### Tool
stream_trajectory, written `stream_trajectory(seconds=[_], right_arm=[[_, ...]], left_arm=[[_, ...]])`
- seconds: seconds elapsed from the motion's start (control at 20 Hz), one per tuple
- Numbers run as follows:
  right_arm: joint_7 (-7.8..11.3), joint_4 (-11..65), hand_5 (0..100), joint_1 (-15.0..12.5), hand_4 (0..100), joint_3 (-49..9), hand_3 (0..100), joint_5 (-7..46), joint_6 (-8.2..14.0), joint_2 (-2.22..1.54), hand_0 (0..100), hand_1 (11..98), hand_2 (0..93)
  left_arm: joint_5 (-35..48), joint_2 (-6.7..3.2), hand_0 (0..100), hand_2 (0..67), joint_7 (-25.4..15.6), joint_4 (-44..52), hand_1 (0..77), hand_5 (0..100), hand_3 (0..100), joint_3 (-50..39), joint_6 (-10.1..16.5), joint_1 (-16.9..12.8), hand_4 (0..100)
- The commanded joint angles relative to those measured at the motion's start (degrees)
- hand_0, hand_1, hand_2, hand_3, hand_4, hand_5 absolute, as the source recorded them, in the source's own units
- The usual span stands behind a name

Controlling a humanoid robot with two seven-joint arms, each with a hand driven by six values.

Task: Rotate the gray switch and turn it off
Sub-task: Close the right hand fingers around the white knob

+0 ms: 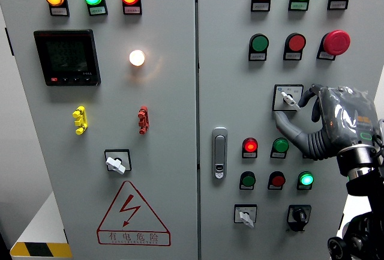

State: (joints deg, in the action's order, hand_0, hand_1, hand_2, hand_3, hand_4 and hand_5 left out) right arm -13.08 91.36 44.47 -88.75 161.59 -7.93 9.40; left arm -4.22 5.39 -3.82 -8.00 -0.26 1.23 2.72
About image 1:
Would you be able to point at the black display meter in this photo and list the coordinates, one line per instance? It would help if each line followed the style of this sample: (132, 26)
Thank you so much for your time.
(67, 59)

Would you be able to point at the black yellow striped tape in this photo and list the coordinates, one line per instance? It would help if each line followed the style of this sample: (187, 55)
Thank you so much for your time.
(39, 250)

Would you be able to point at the black door hinge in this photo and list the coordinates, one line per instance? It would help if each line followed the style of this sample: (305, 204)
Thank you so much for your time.
(9, 42)
(341, 221)
(65, 236)

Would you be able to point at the white lit lamp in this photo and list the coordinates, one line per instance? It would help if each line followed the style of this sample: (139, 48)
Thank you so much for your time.
(137, 58)

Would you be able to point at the small green push button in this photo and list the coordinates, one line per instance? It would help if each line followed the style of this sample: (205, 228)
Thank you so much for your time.
(248, 180)

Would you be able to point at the large green push button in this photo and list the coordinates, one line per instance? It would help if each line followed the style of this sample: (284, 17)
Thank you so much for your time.
(259, 43)

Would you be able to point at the large red stop button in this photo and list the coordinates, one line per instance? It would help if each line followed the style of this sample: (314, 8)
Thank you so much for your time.
(336, 42)

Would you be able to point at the pale grey door with lock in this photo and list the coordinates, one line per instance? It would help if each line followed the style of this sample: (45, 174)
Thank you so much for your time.
(234, 92)

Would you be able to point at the large red push button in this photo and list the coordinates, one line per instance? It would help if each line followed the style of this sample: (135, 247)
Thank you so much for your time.
(296, 43)

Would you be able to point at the small red lit lamp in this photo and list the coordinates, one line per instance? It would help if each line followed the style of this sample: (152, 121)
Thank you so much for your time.
(250, 145)

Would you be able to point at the pale grey door with display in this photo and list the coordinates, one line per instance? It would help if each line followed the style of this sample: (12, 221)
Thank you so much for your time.
(168, 122)

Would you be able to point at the small red push button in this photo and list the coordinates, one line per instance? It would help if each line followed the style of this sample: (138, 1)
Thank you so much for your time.
(278, 180)

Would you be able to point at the red warning triangle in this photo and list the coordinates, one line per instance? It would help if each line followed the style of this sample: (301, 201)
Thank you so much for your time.
(128, 209)

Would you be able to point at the small pale green label plate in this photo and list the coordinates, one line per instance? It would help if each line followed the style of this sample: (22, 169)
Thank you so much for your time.
(298, 6)
(97, 10)

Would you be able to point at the small green lit lamp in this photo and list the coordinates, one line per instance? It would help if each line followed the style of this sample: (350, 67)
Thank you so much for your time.
(305, 179)

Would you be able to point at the silver door lock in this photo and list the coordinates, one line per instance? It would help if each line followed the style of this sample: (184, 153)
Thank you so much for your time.
(219, 152)

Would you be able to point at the small white label plate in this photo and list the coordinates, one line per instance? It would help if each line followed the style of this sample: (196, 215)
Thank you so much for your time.
(292, 56)
(326, 56)
(304, 188)
(257, 56)
(338, 5)
(277, 155)
(59, 12)
(132, 10)
(249, 155)
(261, 7)
(246, 188)
(274, 188)

